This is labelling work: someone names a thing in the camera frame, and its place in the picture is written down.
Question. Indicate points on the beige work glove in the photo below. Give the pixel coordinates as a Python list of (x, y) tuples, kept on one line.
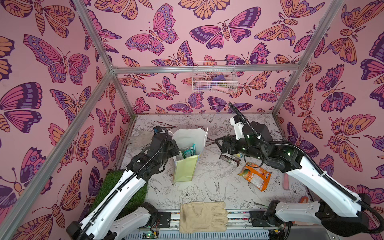
[(200, 217)]

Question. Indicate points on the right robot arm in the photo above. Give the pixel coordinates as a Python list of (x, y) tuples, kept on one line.
[(339, 210)]

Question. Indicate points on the orange Fox's candy bag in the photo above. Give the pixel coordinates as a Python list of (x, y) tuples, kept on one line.
[(256, 175)]

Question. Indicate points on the white paper bag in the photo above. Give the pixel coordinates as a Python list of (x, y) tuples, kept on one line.
[(191, 143)]

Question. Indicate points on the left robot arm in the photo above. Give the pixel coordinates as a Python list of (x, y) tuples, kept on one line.
[(104, 223)]

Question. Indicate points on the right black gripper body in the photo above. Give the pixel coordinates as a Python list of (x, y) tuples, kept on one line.
[(227, 145)]

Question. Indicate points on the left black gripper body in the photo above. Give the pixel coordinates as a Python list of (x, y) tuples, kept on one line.
[(170, 151)]

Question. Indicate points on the orange white garden glove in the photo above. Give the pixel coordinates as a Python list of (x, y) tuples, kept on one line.
[(304, 200)]

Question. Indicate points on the white wire basket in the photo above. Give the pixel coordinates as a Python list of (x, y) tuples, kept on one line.
[(215, 78)]

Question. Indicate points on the purple pink garden trowel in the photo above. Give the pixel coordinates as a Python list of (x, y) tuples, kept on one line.
[(286, 183)]

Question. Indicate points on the small brown snack pack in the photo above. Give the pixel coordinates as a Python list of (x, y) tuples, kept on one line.
[(230, 159)]

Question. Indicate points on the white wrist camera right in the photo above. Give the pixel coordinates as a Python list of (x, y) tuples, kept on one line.
[(238, 126)]

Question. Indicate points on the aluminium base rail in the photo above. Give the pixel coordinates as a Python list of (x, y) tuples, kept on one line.
[(233, 225)]

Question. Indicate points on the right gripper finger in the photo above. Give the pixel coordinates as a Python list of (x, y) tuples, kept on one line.
[(223, 139), (220, 146)]

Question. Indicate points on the yellow-green Fox's spring tea bag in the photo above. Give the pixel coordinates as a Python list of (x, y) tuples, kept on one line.
[(189, 151)]

